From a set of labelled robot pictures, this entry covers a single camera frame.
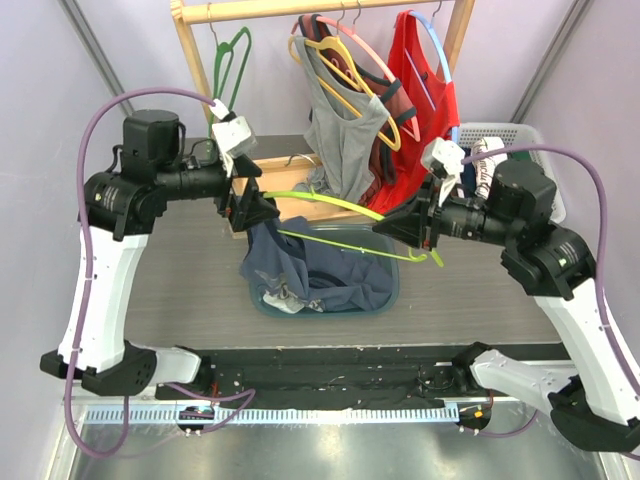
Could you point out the folded green shirt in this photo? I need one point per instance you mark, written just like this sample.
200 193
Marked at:
522 152

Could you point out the dark green hanger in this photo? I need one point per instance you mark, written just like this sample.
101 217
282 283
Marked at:
230 57

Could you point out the light blue hanger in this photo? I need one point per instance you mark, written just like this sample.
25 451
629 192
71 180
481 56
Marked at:
443 62

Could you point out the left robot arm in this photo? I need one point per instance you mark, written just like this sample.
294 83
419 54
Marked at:
122 204

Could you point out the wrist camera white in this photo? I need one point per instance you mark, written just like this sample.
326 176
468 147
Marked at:
444 159
232 134

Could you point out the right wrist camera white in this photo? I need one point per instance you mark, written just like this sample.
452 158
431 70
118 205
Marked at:
444 159

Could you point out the yellow hanger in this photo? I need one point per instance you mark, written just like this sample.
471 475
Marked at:
355 80

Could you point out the wooden clothes rack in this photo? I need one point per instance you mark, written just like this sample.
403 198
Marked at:
282 173

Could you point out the grey tank top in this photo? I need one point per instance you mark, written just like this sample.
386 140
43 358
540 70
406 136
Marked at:
344 125

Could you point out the maroon tank top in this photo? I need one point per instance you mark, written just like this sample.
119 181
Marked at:
380 165

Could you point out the red tank top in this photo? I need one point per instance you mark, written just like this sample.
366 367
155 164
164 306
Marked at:
436 113

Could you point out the aluminium frame post right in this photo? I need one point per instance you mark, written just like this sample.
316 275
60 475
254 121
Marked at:
568 27

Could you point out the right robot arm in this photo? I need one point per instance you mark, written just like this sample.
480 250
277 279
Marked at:
594 409

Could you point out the folded navy shirt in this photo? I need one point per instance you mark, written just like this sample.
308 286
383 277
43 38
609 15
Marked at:
468 181

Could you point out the aluminium frame post left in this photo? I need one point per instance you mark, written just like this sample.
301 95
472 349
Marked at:
102 65

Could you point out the white slotted cable duct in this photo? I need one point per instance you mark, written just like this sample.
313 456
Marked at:
192 414

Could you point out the white tank top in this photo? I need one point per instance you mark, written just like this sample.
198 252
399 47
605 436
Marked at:
283 300

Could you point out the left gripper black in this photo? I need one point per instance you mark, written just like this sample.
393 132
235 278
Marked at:
251 208

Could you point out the navy blue tank top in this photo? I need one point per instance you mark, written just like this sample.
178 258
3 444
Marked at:
310 270

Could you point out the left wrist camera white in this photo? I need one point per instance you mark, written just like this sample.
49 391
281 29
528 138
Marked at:
232 134

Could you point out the white plastic basket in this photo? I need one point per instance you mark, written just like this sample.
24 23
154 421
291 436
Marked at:
519 135

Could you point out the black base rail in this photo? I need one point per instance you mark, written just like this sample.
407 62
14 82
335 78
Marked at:
339 378

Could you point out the teal plastic bin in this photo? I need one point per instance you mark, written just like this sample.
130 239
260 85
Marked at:
350 280

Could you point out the pink hanger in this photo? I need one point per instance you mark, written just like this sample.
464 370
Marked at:
370 65

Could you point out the aluminium frame post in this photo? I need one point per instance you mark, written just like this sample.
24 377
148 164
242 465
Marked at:
568 27
102 65

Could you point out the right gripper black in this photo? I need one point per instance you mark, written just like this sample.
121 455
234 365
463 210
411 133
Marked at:
430 216

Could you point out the lime green hanger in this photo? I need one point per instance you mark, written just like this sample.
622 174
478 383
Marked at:
335 235

